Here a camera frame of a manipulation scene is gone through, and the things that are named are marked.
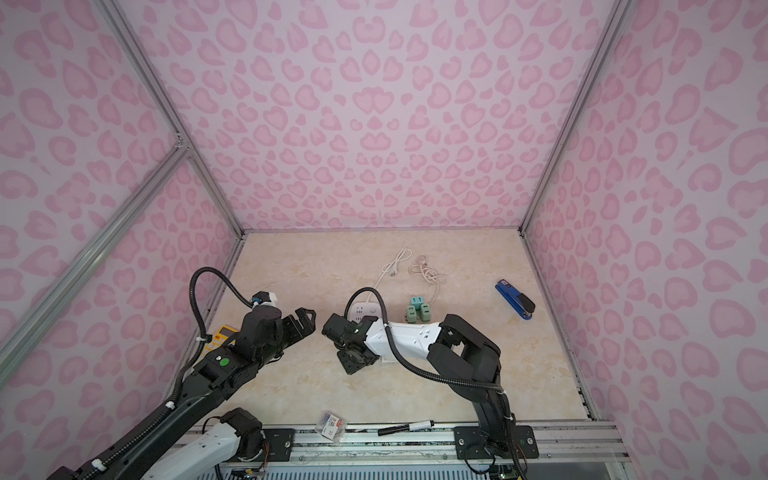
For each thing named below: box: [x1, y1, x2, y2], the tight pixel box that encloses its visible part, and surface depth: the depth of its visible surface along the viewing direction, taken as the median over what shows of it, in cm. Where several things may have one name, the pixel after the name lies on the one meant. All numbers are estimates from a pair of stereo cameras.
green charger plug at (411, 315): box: [406, 305, 417, 324], surface depth 92 cm
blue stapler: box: [495, 279, 536, 321], surface depth 98 cm
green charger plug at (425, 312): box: [420, 304, 431, 322], surface depth 92 cm
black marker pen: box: [377, 420, 435, 436], surface depth 77 cm
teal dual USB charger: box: [410, 296, 424, 311], surface depth 94 cm
